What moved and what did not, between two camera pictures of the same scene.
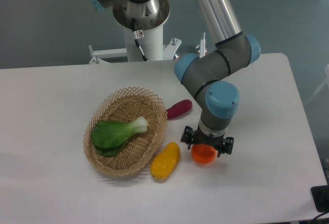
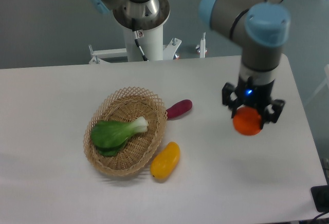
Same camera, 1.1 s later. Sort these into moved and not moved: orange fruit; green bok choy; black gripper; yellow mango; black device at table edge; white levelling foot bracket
Moved: black gripper; orange fruit
Not moved: black device at table edge; green bok choy; yellow mango; white levelling foot bracket
